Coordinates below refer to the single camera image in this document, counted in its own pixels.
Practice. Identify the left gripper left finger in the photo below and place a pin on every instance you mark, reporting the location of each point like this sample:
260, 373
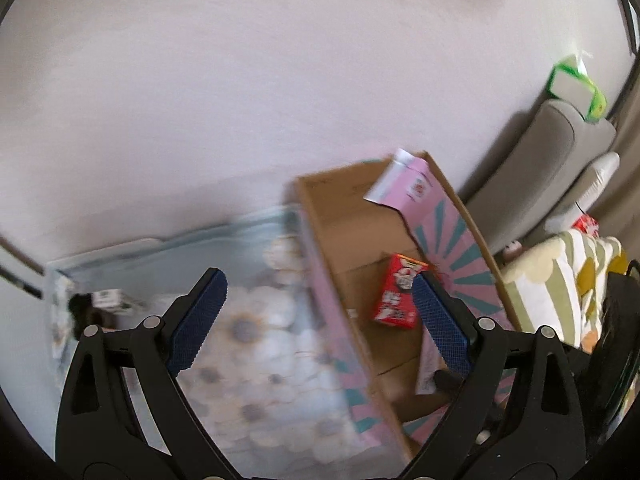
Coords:
98, 435

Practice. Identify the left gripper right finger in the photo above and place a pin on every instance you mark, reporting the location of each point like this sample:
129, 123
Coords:
516, 414

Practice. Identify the black scrunchie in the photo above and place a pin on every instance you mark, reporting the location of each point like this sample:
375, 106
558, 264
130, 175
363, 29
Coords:
82, 311

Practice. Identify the small white printed carton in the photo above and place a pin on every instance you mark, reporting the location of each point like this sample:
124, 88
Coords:
116, 301

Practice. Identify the red snack packet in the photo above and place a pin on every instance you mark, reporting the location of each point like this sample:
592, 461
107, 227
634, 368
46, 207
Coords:
395, 308

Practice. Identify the striped floral pillow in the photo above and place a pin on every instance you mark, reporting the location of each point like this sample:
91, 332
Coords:
561, 282

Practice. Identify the floral blue table mat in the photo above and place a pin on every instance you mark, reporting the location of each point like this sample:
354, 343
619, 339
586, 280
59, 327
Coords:
266, 385

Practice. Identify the pink cardboard box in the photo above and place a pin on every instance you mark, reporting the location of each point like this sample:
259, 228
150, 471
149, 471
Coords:
367, 231

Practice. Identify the pink white paper packet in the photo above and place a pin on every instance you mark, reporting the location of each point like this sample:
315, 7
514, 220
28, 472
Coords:
403, 182

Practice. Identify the green tissue pack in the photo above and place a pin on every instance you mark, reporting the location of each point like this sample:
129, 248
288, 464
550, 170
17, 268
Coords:
570, 82

